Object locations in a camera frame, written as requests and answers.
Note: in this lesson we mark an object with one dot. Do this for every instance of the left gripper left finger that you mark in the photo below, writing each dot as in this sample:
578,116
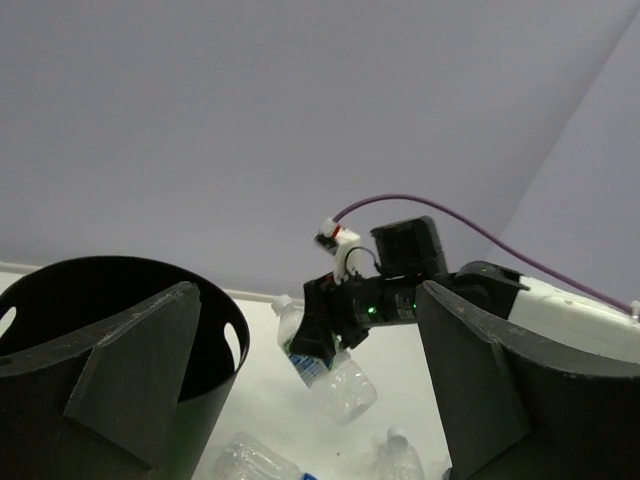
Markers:
93,397

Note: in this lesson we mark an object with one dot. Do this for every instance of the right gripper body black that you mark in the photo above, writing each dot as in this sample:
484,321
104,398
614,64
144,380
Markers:
359,304

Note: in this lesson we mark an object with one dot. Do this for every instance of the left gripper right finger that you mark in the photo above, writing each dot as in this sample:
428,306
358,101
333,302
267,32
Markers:
516,405

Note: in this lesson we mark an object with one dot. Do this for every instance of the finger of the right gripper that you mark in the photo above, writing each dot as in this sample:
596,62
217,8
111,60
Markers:
314,336

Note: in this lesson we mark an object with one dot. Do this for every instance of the clear bottle blue white label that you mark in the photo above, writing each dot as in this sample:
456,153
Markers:
339,385

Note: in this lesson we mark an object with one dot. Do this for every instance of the clear bottle dark blue label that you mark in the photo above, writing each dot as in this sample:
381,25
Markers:
245,457

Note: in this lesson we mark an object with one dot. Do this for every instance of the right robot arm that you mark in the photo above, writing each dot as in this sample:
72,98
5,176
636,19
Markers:
413,248

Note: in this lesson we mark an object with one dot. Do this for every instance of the black cylindrical bin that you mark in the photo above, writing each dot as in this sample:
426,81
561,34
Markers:
109,284

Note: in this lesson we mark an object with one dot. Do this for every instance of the clear unlabelled plastic bottle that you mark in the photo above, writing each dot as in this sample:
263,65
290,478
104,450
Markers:
397,459

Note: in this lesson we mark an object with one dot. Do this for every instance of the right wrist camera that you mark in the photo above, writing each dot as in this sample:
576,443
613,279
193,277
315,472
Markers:
343,245

